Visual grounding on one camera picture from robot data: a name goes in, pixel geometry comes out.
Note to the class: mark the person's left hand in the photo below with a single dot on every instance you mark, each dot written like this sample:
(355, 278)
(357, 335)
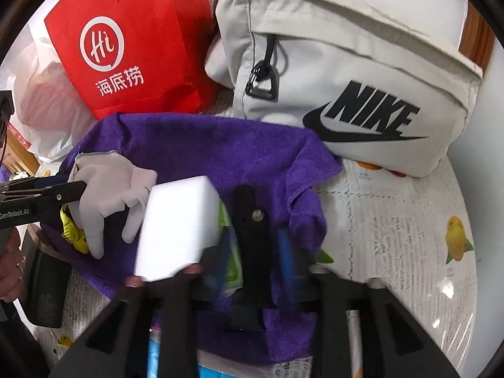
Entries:
(10, 275)

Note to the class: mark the red paper bag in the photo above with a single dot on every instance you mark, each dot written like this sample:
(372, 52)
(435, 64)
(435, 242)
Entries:
(149, 39)

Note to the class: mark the wooden cabinet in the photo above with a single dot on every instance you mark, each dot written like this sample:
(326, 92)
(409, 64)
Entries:
(25, 161)

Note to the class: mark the dark green tin box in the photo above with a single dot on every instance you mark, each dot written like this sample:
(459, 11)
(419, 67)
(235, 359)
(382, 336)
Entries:
(45, 291)

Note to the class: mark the yellow mesh pouch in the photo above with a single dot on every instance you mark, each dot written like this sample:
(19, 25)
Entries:
(73, 232)

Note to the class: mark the blue tissue pack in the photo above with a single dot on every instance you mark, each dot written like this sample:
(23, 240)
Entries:
(153, 358)

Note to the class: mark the white sponge block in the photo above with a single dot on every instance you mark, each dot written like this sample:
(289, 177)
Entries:
(177, 228)

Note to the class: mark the purple towel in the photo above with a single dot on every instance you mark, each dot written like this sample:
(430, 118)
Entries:
(236, 153)

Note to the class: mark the grey waist bag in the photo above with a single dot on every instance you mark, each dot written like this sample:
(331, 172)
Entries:
(334, 59)

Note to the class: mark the wooden door frame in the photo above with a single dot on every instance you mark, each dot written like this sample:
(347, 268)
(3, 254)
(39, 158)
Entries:
(476, 35)

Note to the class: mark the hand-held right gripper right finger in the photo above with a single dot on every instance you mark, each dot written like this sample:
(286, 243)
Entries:
(285, 256)

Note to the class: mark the white plastic bag red label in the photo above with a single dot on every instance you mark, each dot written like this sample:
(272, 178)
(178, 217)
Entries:
(47, 98)

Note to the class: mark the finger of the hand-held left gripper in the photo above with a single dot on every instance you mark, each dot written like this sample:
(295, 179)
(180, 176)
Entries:
(51, 197)
(47, 182)

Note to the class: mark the white glove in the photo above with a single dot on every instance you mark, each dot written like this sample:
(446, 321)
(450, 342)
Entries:
(106, 189)

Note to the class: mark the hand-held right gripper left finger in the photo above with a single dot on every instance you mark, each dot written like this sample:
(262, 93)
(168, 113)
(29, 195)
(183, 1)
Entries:
(216, 275)

